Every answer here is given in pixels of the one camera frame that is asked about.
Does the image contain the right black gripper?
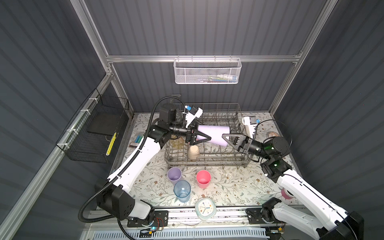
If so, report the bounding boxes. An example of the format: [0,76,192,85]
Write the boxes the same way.
[222,133,270,162]

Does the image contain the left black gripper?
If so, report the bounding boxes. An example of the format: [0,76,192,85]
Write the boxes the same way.
[168,120,211,147]

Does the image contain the lilac cup front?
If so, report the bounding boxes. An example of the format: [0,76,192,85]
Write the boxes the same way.
[200,125,230,147]

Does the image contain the lilac cup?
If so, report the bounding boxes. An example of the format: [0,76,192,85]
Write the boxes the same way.
[200,125,230,147]
[167,167,182,185]

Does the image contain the beige cup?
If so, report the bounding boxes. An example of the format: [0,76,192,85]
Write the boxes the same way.
[188,145,200,160]

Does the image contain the clear amber glass cup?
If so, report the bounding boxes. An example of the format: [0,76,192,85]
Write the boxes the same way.
[170,137,185,150]

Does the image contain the pink cup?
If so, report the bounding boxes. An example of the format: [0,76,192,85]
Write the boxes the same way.
[196,170,212,189]

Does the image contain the clear blue cup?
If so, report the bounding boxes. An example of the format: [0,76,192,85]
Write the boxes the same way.
[174,180,191,203]

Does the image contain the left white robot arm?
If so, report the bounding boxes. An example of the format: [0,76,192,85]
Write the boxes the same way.
[78,103,211,224]

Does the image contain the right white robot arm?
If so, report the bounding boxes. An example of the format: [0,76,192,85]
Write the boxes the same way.
[222,134,364,240]

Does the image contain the small patterned dish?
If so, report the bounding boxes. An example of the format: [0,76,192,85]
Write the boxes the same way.
[268,132,280,138]

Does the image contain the lilac cup left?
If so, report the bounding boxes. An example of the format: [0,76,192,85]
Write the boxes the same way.
[167,167,182,185]

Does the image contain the items in white basket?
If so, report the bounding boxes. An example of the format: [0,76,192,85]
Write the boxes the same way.
[197,74,238,84]

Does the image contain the coloured marker pack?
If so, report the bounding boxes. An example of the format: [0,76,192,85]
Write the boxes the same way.
[129,135,144,148]

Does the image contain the white mint clock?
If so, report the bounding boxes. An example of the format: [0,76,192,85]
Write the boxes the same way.
[195,198,217,221]

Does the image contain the pink tape roll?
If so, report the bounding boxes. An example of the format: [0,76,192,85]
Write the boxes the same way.
[281,188,295,200]

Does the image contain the grey wire dish rack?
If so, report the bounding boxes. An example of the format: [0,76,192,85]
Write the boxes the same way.
[165,103,251,168]

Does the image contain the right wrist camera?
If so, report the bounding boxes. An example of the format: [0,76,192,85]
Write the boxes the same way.
[242,116,261,139]

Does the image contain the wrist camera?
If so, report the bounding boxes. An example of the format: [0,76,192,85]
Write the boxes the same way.
[184,105,203,128]
[242,116,261,139]

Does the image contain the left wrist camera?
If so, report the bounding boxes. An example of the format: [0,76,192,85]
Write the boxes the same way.
[184,105,203,128]

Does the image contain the white mesh wall basket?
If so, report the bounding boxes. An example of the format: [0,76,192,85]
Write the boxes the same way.
[173,58,242,85]

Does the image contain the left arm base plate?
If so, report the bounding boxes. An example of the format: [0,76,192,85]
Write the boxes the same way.
[127,210,169,228]

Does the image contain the black wire wall basket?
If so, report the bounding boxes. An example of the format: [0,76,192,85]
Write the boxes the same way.
[56,89,132,164]

